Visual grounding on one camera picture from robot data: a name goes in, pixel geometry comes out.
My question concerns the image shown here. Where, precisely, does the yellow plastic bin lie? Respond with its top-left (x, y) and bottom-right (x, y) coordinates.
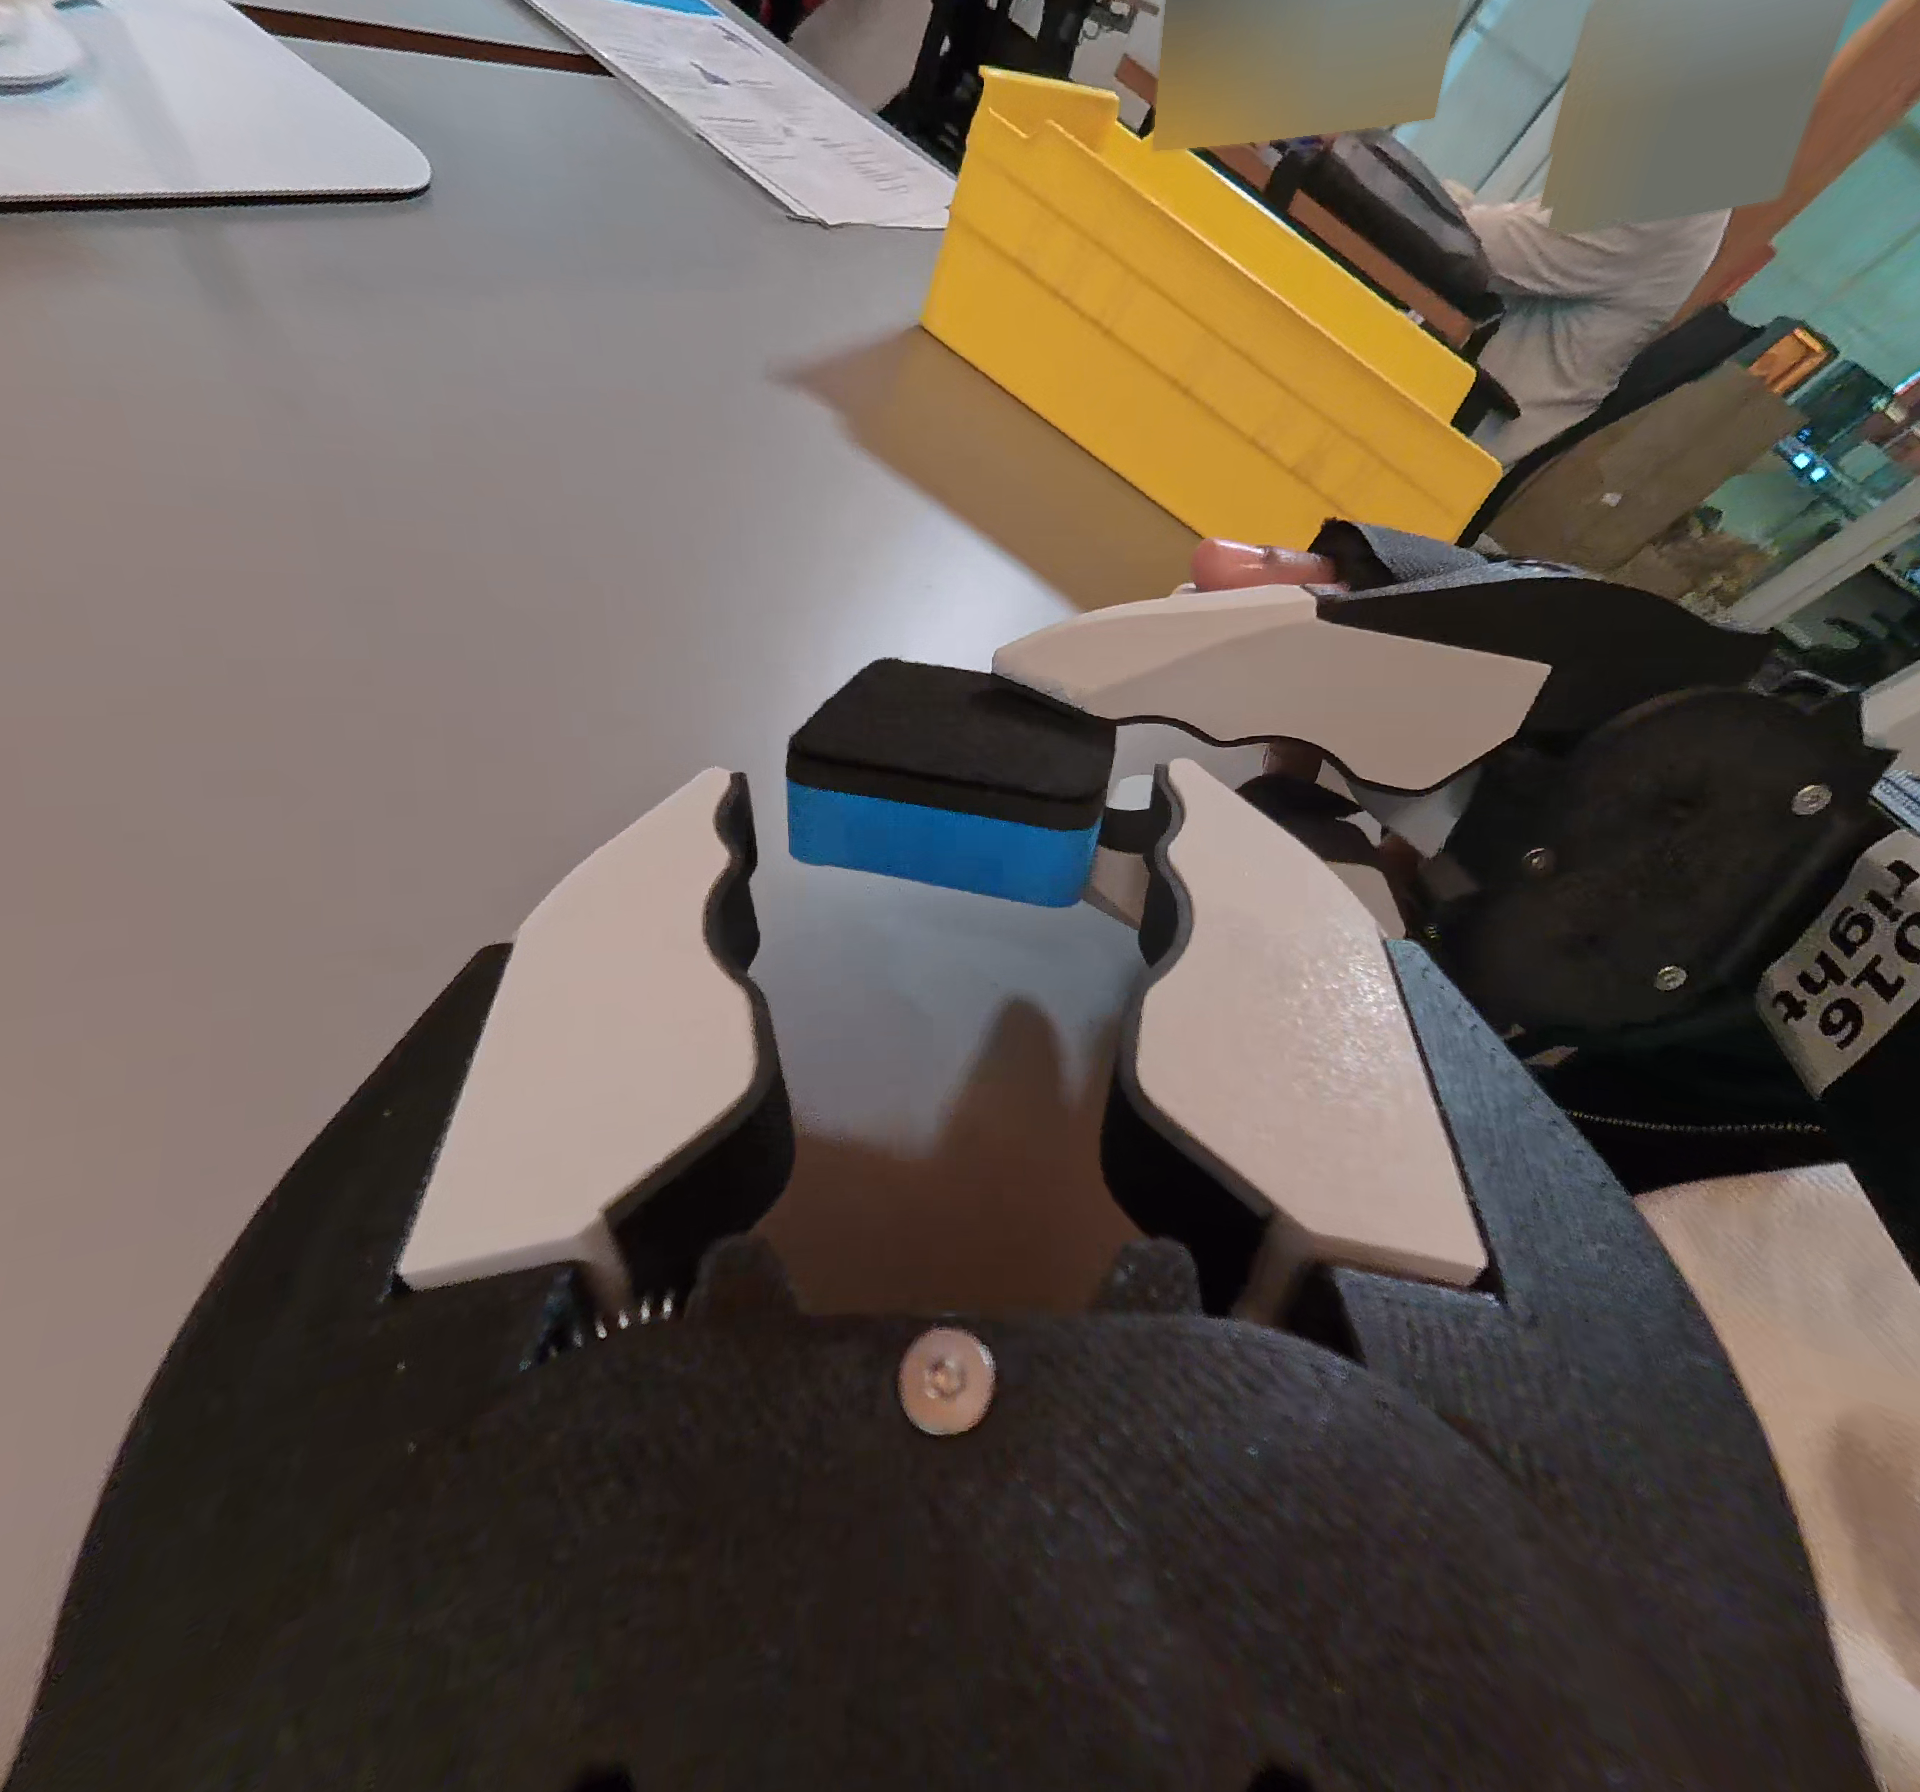
top-left (923, 67), bottom-right (1506, 546)

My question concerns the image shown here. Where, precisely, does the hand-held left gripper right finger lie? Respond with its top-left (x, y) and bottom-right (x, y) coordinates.
top-left (1102, 758), bottom-right (1491, 1321)

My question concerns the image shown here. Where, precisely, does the person's right hand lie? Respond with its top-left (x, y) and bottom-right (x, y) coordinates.
top-left (1191, 539), bottom-right (1339, 595)

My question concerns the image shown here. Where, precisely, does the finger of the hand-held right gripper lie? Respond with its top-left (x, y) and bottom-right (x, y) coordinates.
top-left (1085, 768), bottom-right (1160, 928)
top-left (993, 584), bottom-right (1555, 859)

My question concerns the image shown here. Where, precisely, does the cream white shirt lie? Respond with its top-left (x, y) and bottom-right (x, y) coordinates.
top-left (1636, 1162), bottom-right (1920, 1792)

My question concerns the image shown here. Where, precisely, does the brown cardboard box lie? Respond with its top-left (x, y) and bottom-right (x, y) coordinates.
top-left (1484, 360), bottom-right (1843, 576)

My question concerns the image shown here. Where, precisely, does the grey desk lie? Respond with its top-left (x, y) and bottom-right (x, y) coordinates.
top-left (0, 0), bottom-right (1503, 1720)

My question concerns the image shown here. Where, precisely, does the dark green zip jacket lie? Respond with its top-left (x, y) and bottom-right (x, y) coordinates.
top-left (1562, 1050), bottom-right (1920, 1197)

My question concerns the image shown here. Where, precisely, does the blue and black eraser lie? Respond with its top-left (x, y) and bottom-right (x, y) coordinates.
top-left (785, 658), bottom-right (1120, 908)

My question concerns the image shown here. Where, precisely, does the white tilting stand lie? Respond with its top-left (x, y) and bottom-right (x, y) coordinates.
top-left (0, 0), bottom-right (434, 211)

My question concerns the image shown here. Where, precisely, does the black backpack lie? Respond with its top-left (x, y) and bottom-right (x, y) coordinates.
top-left (1276, 131), bottom-right (1506, 324)

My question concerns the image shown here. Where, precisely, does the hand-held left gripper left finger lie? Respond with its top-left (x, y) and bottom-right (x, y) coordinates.
top-left (395, 768), bottom-right (796, 1321)

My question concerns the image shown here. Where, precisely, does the printed paper sheet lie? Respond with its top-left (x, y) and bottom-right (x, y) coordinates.
top-left (377, 0), bottom-right (960, 232)

